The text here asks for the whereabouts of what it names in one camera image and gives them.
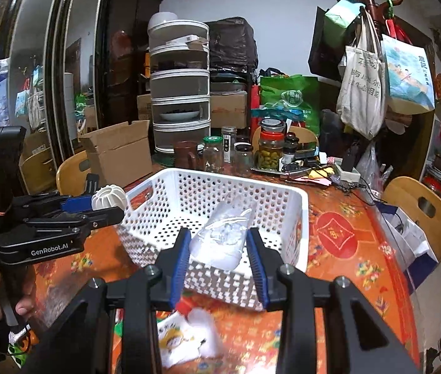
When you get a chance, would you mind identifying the clear plastic pack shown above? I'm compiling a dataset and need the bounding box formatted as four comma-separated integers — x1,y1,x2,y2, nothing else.
190,195,256,271

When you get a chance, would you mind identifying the right wooden chair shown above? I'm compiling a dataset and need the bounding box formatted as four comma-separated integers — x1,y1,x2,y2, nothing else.
382,176,441,262

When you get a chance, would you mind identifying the blue illustrated paper bag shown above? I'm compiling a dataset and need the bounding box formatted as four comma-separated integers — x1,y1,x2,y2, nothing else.
381,35,435,115

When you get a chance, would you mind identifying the left wooden chair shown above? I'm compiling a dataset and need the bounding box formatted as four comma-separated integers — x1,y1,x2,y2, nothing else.
55,150,91,197

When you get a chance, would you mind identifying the green lid glass jar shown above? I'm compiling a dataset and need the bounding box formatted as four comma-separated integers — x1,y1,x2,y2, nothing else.
203,136,223,173

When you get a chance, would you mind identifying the person left hand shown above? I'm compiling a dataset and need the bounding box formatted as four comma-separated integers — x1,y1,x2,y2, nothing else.
0,261,38,322

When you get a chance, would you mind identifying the black plastic covered box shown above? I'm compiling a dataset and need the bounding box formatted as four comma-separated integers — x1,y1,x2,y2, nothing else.
206,17,258,74

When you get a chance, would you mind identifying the black lid empty jar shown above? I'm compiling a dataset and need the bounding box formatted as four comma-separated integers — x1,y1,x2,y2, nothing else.
234,142,253,176

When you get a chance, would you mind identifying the brown plastic mug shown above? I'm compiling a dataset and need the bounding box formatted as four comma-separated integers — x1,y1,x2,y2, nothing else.
173,140,203,170

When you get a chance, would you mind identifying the white ribbed round ball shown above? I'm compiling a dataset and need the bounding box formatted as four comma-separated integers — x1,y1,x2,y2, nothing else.
91,184,128,210

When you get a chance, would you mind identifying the white perforated plastic basket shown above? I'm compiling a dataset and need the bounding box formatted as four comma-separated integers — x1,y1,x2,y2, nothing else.
117,168,310,311

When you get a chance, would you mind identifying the red lid olive jar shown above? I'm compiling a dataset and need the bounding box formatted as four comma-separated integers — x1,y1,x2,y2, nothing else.
257,118,285,171

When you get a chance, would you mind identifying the beige canvas tote bag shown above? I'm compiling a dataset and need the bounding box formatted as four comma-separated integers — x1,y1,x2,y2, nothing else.
336,8,387,140

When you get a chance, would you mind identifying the brown cardboard box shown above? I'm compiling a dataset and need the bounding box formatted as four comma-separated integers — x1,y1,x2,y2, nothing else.
80,120,153,188

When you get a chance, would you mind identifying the white stacked drawer tower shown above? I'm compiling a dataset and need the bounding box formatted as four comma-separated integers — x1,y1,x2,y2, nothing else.
148,12,211,154

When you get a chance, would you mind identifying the green shopping bag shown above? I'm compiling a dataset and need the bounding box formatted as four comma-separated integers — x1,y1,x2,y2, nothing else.
259,74,320,136

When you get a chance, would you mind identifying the white printed packet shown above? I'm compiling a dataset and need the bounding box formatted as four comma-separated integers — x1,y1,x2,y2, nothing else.
157,307,225,369

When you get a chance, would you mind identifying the black phone stand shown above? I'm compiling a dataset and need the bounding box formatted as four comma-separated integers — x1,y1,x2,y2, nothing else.
83,173,99,196

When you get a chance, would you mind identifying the white blue paper bag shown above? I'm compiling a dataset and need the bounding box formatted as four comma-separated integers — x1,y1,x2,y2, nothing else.
374,201,439,294

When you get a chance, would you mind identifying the wooden chair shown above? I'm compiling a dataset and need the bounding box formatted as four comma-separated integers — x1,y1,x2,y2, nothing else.
55,150,91,197
382,176,441,262

